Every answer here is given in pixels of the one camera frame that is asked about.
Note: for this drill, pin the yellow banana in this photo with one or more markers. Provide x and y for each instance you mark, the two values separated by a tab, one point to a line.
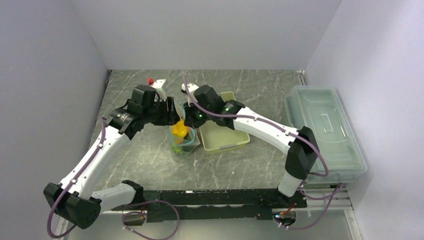
179	132

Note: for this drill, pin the clear zip bag blue zipper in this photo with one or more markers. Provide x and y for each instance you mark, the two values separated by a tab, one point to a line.
191	137

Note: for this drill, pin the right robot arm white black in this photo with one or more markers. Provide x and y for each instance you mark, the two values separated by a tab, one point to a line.
300	146

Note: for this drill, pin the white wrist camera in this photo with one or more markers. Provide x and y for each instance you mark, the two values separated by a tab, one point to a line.
189	90
158	85

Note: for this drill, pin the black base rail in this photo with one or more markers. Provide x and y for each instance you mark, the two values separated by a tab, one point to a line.
260	204

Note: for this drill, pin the clear plastic lidded container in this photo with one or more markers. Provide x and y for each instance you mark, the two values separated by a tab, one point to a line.
319	108

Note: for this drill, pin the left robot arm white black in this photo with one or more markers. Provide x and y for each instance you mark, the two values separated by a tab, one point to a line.
75	198

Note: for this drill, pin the green bumpy fruit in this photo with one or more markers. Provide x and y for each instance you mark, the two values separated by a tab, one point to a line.
176	149

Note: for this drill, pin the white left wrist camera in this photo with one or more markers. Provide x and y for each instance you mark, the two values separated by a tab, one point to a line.
158	85

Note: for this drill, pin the aluminium frame rail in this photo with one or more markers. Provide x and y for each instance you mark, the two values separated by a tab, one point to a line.
340	201

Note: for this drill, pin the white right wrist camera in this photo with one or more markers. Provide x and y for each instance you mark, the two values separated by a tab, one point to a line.
189	90

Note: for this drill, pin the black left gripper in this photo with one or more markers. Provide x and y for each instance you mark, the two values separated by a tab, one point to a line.
170	117

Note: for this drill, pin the pale yellow plastic basket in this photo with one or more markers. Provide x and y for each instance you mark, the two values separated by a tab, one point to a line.
216	138

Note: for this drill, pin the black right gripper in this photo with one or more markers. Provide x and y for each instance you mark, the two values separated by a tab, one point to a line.
189	118

